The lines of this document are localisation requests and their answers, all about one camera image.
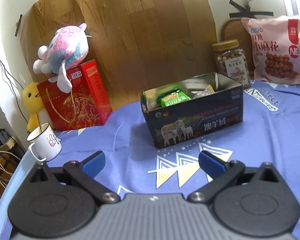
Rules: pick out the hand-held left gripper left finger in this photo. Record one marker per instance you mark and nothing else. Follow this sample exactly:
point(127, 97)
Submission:
point(93, 163)

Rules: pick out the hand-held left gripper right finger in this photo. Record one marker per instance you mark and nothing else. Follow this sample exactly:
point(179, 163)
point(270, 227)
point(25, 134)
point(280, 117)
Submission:
point(211, 163)

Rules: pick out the dark printed box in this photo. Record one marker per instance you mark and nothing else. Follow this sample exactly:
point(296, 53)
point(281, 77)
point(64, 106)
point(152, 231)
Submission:
point(195, 122)

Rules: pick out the green snack packet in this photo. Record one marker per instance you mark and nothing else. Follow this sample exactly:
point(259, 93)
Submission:
point(175, 98)

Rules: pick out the blue printed tablecloth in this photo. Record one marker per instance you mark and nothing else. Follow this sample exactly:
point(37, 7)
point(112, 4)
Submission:
point(130, 135)

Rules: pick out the white enamel mug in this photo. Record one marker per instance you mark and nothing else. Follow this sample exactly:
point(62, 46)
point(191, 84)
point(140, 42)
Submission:
point(47, 142)

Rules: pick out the red gift box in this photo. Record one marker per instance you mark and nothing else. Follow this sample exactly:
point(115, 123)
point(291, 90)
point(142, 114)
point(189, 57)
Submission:
point(82, 97)

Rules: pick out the silver snack packet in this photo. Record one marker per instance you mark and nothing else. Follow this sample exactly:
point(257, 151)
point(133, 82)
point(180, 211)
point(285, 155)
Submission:
point(197, 94)

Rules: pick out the clear wrapped snack packet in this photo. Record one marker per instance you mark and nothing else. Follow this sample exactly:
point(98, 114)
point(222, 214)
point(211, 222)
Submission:
point(208, 90)

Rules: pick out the yellow duck toy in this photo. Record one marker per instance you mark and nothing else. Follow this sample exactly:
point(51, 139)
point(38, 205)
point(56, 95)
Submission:
point(32, 96)

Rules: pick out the dark power adapter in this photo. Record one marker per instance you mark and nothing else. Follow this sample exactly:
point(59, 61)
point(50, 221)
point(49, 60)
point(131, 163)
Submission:
point(2, 137)

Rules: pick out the nut jar with yellow lid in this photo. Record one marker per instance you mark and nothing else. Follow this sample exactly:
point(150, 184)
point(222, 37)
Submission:
point(231, 62)

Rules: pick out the pink and blue plush toy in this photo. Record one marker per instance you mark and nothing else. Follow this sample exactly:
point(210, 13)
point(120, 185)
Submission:
point(65, 50)

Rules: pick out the pink snack bag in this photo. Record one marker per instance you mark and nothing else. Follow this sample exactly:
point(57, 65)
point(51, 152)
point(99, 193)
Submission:
point(275, 52)

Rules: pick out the small wooden board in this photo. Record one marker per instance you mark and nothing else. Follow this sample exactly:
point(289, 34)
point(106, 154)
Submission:
point(233, 30)

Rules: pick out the large wooden board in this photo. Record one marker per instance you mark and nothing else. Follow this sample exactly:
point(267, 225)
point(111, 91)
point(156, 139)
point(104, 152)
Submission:
point(140, 35)

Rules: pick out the black tape strip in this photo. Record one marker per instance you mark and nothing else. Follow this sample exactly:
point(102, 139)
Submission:
point(252, 12)

